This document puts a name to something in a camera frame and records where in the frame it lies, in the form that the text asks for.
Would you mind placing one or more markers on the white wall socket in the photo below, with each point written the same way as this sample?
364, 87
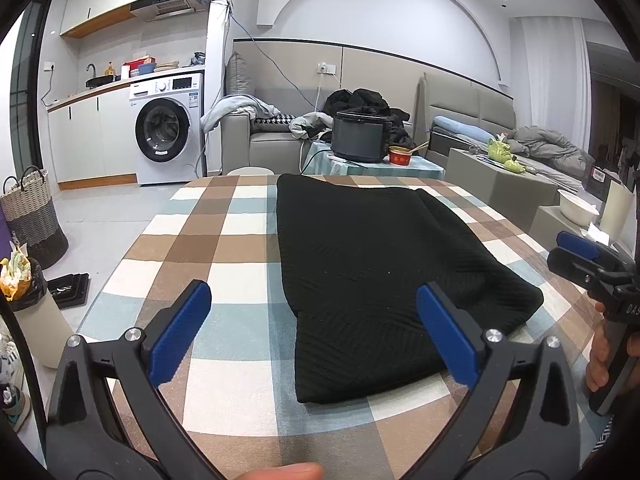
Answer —
326, 68

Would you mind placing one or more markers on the wooden chopsticks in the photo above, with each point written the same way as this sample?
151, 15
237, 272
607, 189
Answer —
419, 148

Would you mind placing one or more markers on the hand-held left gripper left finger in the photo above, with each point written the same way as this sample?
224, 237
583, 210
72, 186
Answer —
175, 335

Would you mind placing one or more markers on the green toy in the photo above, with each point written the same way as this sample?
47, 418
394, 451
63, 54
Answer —
514, 165
497, 150

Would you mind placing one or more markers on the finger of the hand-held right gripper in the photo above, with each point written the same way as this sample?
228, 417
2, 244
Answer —
567, 266
577, 244

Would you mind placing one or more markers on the grey upholstered bed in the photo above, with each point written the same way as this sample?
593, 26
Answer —
465, 100

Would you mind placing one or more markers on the blue pillow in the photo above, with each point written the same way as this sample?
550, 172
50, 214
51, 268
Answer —
460, 129

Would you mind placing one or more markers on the white paper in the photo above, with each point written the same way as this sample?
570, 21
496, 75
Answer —
596, 234

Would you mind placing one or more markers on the light grey cloth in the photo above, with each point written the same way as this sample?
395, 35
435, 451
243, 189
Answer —
235, 107

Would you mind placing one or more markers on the black knit sweater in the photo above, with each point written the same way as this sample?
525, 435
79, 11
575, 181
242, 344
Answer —
390, 270

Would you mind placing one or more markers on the houndstooth pillow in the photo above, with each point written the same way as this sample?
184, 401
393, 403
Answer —
272, 121

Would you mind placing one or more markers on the steel range hood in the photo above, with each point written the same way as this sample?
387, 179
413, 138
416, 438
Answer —
170, 6

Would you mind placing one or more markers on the white board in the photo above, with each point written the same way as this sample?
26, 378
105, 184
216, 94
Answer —
617, 210

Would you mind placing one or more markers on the checkered blanket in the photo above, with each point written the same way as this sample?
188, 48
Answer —
225, 260

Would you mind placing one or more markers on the grey sofa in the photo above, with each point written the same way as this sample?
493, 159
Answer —
270, 150

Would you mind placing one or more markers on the person's right hand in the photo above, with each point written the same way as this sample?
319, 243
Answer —
597, 355

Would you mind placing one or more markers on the white round stool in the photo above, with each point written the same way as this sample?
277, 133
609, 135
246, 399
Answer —
250, 171

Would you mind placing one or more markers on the person's left hand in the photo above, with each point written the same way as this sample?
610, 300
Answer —
280, 472

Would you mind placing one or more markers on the black tray stack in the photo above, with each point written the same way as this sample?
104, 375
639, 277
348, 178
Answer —
70, 290

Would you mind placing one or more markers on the black faucet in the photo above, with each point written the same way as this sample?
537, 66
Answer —
91, 71

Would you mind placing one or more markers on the white kitchen cabinet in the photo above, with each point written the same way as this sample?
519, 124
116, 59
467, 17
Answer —
90, 140

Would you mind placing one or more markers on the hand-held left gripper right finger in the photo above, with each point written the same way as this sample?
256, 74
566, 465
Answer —
450, 335

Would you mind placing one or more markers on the woven basket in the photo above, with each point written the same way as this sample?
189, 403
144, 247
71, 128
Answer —
35, 220

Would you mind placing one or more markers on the purple bag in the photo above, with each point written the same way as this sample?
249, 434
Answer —
5, 235

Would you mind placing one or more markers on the red bowl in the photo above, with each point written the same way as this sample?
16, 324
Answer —
400, 157

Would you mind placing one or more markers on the pile of black clothes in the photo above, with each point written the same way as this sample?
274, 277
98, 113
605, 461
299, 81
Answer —
370, 102

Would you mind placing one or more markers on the beige trash bin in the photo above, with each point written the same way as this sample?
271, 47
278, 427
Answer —
45, 330

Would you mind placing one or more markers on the grey puffy jacket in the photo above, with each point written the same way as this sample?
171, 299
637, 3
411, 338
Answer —
545, 145

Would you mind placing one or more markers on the white washing machine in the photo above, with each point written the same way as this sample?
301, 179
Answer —
170, 130

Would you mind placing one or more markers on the red basket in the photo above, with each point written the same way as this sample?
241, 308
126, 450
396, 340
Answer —
134, 67

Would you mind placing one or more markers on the black cooker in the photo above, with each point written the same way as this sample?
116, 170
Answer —
360, 137

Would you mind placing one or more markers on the teal checked side table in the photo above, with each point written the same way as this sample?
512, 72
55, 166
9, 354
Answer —
415, 167

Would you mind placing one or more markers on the yellow snack wrappers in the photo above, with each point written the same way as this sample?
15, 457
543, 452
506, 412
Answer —
15, 275

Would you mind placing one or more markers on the white sneaker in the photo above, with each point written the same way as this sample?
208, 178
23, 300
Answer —
12, 390

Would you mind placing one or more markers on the white curtain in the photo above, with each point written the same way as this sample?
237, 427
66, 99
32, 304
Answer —
555, 75

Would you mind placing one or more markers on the grey sofa cushion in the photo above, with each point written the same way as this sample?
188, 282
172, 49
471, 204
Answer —
239, 75

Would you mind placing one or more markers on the grey low cabinet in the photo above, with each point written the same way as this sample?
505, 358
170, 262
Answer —
490, 190
550, 225

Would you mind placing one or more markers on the grey-green garment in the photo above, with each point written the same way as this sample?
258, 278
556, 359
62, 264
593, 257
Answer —
310, 125

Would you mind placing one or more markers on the white basin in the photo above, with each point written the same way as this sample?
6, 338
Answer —
577, 207

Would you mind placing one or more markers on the dark glass door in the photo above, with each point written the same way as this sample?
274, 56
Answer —
27, 75

